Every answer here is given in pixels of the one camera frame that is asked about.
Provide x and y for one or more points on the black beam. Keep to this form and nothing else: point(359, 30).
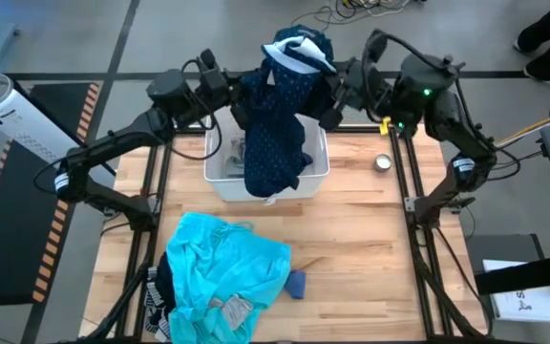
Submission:
point(528, 274)

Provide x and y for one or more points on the white paper sheet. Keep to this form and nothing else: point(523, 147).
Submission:
point(528, 306)

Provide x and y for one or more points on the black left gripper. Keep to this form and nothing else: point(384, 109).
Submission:
point(241, 110)

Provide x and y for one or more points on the turquoise garment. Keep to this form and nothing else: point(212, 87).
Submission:
point(217, 267)

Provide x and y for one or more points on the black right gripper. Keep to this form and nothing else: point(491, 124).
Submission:
point(334, 105)

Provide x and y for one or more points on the small grey cloth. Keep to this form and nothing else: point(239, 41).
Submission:
point(236, 310)

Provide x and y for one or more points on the black floor mat orange stripes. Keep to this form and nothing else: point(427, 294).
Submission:
point(7, 229)

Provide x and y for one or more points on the grey garment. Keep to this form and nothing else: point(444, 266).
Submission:
point(234, 162)

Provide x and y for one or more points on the navy dotted garment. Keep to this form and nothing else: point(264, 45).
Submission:
point(275, 143)

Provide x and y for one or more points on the yellow clip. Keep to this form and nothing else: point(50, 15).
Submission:
point(386, 125)

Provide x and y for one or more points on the white perforated plastic basket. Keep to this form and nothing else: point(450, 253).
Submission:
point(318, 184)

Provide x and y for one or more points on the navy white striped garment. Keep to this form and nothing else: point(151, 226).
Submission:
point(158, 296)

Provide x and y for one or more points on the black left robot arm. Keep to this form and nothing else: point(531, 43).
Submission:
point(112, 138)

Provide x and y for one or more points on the white tower air purifier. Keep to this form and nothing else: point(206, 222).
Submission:
point(22, 124)

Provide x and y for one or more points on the small blue cloth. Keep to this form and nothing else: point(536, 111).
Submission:
point(296, 285)

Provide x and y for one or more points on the small round container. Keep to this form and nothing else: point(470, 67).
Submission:
point(383, 163)

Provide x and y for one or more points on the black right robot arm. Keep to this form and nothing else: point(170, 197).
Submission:
point(447, 114)

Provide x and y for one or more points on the yellow rod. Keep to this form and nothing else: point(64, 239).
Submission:
point(533, 126)

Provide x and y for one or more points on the black aluminium frame rail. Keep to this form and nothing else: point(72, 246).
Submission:
point(136, 267)
point(420, 267)

